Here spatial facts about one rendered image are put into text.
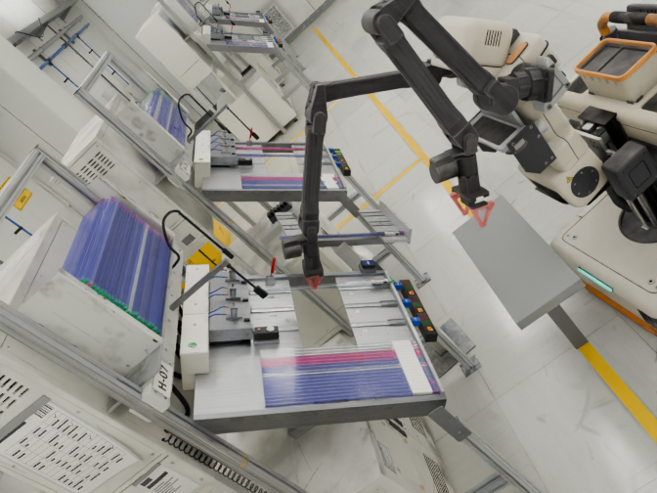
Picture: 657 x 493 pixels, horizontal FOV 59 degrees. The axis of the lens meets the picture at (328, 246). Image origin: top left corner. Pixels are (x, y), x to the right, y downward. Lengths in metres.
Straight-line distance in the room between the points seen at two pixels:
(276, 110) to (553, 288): 4.87
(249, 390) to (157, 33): 4.94
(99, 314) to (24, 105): 3.44
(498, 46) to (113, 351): 1.31
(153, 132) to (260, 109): 3.60
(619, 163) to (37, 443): 1.81
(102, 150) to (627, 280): 2.21
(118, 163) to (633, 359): 2.28
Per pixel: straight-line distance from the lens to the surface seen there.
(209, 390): 1.74
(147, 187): 2.86
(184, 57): 6.29
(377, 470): 1.94
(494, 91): 1.57
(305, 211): 1.95
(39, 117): 4.88
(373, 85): 1.91
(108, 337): 1.61
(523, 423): 2.51
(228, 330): 1.86
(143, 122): 2.86
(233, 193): 2.86
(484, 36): 1.71
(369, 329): 1.98
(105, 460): 1.76
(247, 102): 6.40
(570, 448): 2.39
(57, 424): 1.68
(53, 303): 1.57
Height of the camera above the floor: 2.00
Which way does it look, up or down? 29 degrees down
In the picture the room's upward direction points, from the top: 46 degrees counter-clockwise
